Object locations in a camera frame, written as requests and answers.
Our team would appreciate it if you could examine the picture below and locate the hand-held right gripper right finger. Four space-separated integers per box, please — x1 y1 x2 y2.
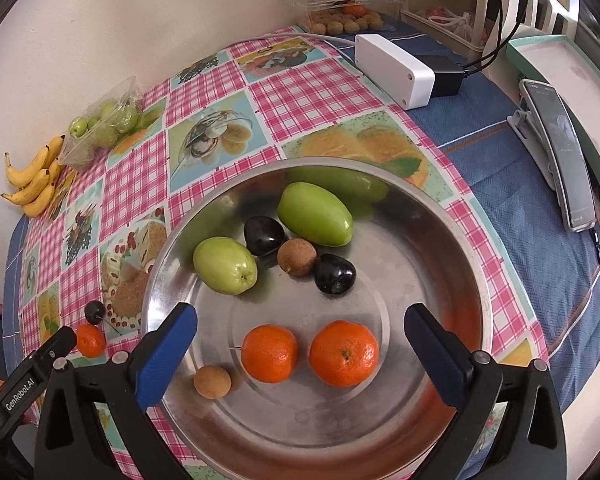
404 303 566 480

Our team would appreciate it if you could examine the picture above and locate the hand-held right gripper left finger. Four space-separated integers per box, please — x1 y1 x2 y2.
35 302 198 480

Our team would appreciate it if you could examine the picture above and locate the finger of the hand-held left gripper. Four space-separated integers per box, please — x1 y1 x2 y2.
32 326 77 376

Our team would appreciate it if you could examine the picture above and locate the brown longan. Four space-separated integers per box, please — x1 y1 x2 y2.
194 365 232 400
277 238 317 277

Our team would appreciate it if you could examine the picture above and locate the round metal plate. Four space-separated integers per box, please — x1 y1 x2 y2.
141 157 495 480

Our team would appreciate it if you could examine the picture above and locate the orange mandarin with stem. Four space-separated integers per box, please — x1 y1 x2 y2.
232 325 299 384

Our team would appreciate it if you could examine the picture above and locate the egg-shaped green jujube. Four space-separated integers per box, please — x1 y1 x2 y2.
193 236 258 296

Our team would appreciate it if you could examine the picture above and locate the long green jujube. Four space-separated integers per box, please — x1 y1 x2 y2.
277 182 354 247

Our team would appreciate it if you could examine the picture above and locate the yellow banana bunch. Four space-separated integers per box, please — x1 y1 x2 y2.
0 135 66 218

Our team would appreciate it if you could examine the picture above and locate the bag of small green jujubes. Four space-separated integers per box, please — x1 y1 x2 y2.
57 77 143 171

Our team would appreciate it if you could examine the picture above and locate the smartphone on white stand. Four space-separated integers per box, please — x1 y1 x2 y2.
507 92 598 233

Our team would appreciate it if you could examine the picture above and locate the black smartphone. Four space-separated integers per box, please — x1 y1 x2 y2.
520 79 597 231

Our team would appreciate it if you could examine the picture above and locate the black power adapter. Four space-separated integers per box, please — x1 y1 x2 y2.
424 55 467 98

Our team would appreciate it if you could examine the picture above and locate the white plastic box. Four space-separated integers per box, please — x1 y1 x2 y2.
355 34 436 110

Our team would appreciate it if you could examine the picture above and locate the teal shallow box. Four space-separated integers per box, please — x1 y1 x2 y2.
505 35 600 206

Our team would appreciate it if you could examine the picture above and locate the clear bag with red contents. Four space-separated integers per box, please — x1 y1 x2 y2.
415 6 482 46

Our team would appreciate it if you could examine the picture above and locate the clear plastic container of longans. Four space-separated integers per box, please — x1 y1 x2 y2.
285 0 403 36

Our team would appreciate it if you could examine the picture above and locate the white cable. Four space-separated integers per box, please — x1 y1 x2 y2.
260 31 366 78

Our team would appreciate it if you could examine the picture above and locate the black cable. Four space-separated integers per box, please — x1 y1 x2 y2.
462 0 536 73

